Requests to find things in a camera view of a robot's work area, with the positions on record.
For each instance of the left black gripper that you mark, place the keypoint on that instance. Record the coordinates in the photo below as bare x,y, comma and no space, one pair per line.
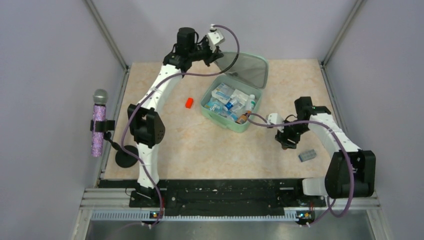
211,56

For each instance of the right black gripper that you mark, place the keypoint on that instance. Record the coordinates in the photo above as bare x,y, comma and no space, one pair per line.
283,138

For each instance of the brown bottle orange cap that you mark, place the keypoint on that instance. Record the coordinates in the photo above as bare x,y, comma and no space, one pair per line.
243,118

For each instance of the white bottle green label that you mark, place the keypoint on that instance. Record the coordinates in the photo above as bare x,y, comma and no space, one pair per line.
250,103

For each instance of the blue white bagged packet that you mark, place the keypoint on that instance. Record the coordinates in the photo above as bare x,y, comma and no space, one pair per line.
223,93

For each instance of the blue small clear packet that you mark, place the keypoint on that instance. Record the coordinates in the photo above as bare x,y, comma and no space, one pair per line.
230,116

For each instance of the blue cotton swab packet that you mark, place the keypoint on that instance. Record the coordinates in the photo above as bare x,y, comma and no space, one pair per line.
215,106

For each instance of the mint green medicine case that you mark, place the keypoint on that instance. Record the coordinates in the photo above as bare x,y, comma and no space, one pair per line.
249,74

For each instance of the white gauze packet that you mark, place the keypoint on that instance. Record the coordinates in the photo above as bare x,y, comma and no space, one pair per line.
242,97

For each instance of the small blue capped bottle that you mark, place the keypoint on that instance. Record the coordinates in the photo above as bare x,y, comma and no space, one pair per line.
230,104

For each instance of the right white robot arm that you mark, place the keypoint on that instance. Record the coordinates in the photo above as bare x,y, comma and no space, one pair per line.
351,172

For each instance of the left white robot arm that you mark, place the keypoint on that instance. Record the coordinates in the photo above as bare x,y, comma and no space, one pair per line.
144,121

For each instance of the grey blue pill blister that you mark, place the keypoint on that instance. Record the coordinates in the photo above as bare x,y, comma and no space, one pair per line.
307,155

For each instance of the orange red small box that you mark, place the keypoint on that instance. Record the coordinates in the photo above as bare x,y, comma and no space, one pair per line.
189,102

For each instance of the purple glitter microphone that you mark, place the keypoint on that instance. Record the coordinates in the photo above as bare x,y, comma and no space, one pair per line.
100,98

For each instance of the black microphone stand base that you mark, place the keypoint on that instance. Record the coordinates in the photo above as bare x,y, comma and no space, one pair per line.
125,160

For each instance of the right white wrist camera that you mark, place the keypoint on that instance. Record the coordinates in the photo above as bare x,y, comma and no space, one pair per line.
275,119

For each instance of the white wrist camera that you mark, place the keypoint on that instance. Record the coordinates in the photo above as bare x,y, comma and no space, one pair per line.
214,37
275,119

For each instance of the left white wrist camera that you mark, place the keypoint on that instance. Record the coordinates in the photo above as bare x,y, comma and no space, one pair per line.
214,37

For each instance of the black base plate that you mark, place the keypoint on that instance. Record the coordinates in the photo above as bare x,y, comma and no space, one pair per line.
226,197

